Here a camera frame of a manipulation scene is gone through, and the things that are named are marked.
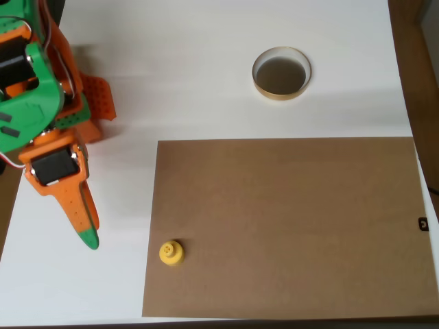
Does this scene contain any yellow plastic knob piece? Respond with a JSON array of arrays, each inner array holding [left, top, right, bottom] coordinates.
[[158, 239, 185, 269]]

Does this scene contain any orange and green robot base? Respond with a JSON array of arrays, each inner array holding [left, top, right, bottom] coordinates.
[[54, 70, 118, 145]]

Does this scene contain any round gold-rimmed shallow bowl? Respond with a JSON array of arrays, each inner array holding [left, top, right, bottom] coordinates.
[[251, 46, 313, 102]]

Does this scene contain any white base board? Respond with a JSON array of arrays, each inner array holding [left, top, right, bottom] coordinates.
[[0, 0, 439, 326]]

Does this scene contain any brown rectangular board mat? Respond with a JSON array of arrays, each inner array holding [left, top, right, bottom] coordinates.
[[141, 136, 439, 318]]

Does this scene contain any white red servo cable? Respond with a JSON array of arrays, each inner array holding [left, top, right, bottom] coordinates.
[[0, 149, 27, 171]]

